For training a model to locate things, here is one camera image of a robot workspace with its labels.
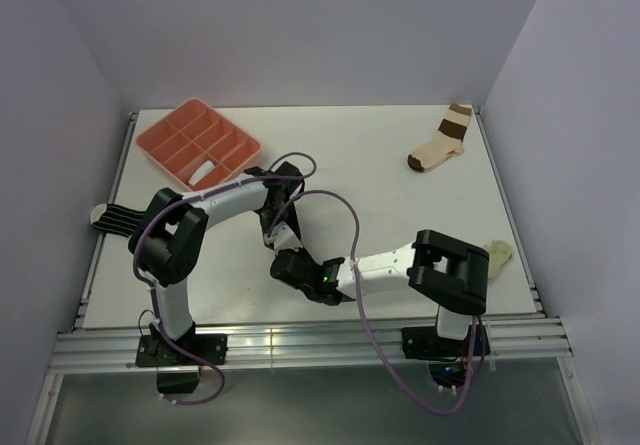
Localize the white sock with black stripes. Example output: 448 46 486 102
188 160 216 186

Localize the black white striped ankle sock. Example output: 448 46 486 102
90 203 144 238

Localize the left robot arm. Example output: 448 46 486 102
128 161 304 364

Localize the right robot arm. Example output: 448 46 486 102
265 224 490 355

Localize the pink compartment organizer tray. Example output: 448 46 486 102
136 98 262 191

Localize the cream brown striped sock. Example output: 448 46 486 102
407 103 473 173

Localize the pale green ankle sock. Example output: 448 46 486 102
483 240 513 281

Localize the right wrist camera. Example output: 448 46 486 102
264 222 303 253

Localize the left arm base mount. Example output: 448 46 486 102
134 328 228 401

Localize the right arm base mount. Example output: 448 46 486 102
401 322 491 398

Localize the aluminium table front rail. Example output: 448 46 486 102
47 316 572 375

